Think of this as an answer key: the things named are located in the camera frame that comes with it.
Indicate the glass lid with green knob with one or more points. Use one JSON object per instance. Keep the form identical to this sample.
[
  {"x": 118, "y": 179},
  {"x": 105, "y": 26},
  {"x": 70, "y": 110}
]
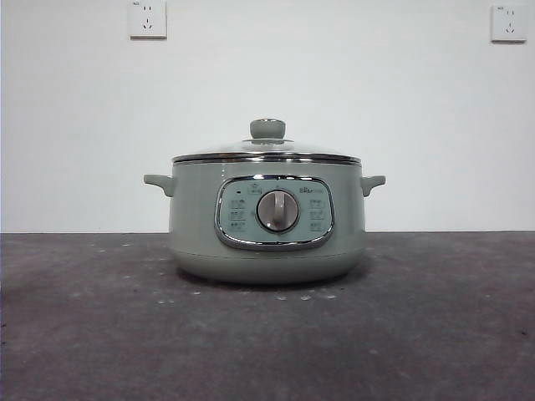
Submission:
[{"x": 267, "y": 127}]

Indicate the pale green electric pot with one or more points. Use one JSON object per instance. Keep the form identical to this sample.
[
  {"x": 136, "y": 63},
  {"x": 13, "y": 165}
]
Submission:
[{"x": 196, "y": 217}]

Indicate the white wall socket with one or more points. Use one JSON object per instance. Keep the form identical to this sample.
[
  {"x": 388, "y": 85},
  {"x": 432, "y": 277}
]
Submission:
[
  {"x": 508, "y": 23},
  {"x": 147, "y": 18}
]

